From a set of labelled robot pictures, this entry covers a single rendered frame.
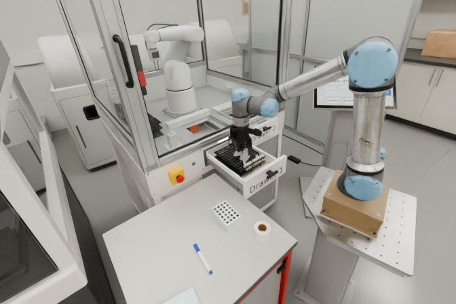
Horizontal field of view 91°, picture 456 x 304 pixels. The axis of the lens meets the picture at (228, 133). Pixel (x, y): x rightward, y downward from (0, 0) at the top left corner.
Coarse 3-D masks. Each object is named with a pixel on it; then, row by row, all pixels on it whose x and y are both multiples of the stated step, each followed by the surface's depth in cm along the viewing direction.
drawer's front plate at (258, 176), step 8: (280, 160) 113; (264, 168) 107; (272, 168) 111; (248, 176) 103; (256, 176) 104; (264, 176) 108; (248, 184) 102; (256, 184) 107; (264, 184) 111; (248, 192) 105
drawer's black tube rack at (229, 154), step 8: (216, 152) 127; (224, 152) 126; (232, 152) 125; (256, 152) 124; (224, 160) 124; (232, 160) 119; (240, 160) 118; (248, 160) 118; (264, 160) 122; (232, 168) 117; (240, 176) 116
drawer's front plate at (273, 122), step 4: (268, 120) 151; (272, 120) 151; (276, 120) 154; (260, 124) 146; (264, 124) 147; (268, 124) 149; (272, 124) 152; (276, 124) 155; (260, 128) 145; (272, 128) 154; (276, 128) 157; (264, 132) 150; (268, 132) 153; (272, 132) 156; (252, 136) 144; (256, 136) 146; (264, 136) 152; (252, 140) 145; (256, 140) 148
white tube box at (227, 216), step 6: (222, 204) 107; (228, 204) 106; (216, 210) 103; (222, 210) 103; (228, 210) 103; (234, 210) 103; (216, 216) 102; (222, 216) 101; (228, 216) 100; (234, 216) 100; (240, 216) 100; (222, 222) 99; (228, 222) 98; (234, 222) 98; (240, 222) 101; (228, 228) 97
